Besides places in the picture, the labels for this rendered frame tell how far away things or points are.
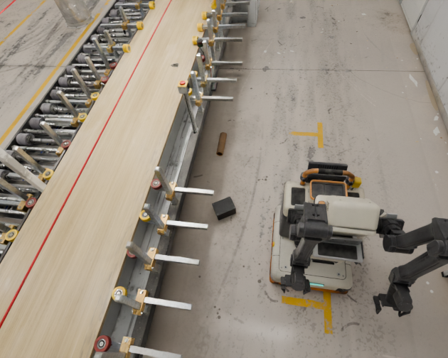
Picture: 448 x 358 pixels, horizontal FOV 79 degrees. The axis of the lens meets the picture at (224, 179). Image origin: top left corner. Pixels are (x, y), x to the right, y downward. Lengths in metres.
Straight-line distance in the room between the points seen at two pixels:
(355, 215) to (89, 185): 1.77
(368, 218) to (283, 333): 1.44
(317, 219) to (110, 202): 1.48
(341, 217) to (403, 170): 2.14
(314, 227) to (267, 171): 2.11
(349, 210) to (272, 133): 2.21
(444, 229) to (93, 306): 1.69
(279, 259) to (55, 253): 1.60
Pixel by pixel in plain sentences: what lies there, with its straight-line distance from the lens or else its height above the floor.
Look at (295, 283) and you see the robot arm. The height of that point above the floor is 1.21.
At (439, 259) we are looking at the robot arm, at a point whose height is 1.55.
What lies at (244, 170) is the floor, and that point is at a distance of 3.04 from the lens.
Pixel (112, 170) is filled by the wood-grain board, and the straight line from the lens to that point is 2.22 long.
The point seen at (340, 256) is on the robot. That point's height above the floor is 1.04.
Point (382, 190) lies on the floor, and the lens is 3.17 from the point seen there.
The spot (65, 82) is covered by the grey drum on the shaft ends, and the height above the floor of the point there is 0.84.
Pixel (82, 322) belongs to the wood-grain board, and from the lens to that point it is 1.86.
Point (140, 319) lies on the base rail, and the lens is 1.93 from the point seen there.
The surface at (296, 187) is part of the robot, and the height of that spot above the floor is 0.81.
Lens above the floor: 2.50
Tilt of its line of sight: 57 degrees down
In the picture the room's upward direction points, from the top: 10 degrees counter-clockwise
